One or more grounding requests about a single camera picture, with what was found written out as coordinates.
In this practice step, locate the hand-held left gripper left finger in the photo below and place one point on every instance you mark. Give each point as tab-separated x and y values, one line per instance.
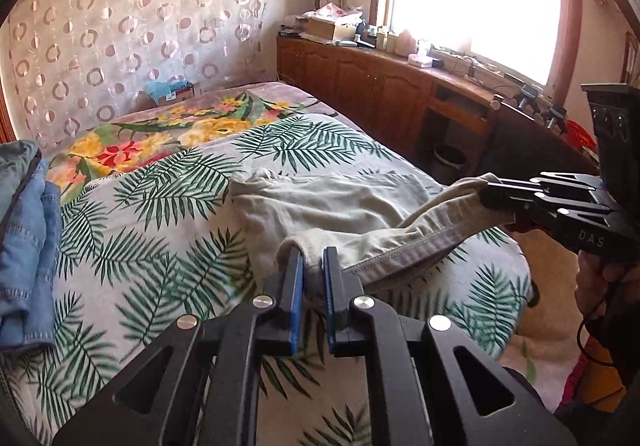
297	298

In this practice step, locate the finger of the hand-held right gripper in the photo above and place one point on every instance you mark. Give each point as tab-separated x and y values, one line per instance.
565	183
530	208

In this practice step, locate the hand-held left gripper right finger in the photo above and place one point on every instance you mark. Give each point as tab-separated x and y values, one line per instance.
330	298

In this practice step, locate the grey pants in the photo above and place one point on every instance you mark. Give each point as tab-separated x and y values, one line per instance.
325	206

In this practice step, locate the person's right forearm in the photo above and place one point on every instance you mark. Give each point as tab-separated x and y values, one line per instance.
627	341

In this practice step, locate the person's right hand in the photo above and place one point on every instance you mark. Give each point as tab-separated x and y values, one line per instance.
595	283

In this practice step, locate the red plastic basket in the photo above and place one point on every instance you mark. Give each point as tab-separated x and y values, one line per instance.
582	134

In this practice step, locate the dark board with knob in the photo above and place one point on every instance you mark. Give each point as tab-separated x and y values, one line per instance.
540	141

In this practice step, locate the black gadget on stand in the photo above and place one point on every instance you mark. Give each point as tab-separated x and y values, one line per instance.
556	119
527	96

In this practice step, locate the black trash bin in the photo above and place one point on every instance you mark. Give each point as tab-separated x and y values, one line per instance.
450	164

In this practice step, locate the leaf print bedsheet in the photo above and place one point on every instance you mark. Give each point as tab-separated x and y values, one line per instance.
150	251

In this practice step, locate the white tissue box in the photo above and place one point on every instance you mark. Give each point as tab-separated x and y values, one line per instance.
420	60

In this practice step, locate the wooden low cabinet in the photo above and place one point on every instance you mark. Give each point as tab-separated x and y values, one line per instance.
360	76

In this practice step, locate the floral blanket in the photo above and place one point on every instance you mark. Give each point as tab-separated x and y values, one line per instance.
150	141

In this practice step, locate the white bottle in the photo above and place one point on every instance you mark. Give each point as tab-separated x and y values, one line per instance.
381	39

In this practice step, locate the small cardboard box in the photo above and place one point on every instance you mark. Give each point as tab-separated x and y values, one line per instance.
180	96

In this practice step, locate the blue plastic bag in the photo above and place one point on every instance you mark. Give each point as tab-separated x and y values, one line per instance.
165	89

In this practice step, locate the blue folded jeans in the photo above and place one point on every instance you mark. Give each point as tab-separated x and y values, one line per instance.
30	266

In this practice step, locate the pile of papers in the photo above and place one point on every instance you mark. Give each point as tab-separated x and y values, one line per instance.
292	29

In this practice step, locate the grey-blue folded jeans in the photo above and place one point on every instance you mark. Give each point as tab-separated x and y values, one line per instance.
17	166

